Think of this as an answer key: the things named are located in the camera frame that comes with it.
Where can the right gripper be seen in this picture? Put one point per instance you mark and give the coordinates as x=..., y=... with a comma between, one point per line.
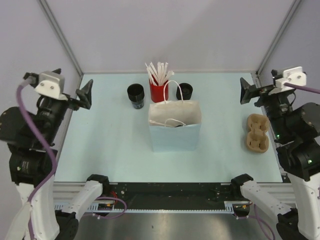
x=248, y=91

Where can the grey slotted cable duct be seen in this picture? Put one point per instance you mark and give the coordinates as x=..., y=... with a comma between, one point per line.
x=97, y=209

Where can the black coffee cup stack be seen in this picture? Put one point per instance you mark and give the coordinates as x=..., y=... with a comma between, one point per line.
x=136, y=95

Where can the black lid stack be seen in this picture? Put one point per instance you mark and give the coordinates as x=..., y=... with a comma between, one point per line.
x=184, y=91

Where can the light blue paper bag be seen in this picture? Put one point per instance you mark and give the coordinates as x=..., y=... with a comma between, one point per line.
x=164, y=116

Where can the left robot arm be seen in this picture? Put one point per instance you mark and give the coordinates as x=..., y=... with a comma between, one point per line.
x=29, y=130

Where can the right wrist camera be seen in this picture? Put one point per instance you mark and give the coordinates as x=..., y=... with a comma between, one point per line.
x=294, y=76

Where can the white wrapped straws bundle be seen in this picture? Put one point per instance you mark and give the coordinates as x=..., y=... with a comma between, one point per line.
x=158, y=76

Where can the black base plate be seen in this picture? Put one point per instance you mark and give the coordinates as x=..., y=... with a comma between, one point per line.
x=178, y=196

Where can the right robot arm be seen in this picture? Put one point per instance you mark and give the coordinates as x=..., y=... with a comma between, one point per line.
x=299, y=155

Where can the red straw holder cup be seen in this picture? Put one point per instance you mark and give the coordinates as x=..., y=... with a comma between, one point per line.
x=156, y=91

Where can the brown cardboard cup carrier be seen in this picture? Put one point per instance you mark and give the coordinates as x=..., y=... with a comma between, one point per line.
x=257, y=140

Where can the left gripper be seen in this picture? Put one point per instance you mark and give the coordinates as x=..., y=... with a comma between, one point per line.
x=84, y=94

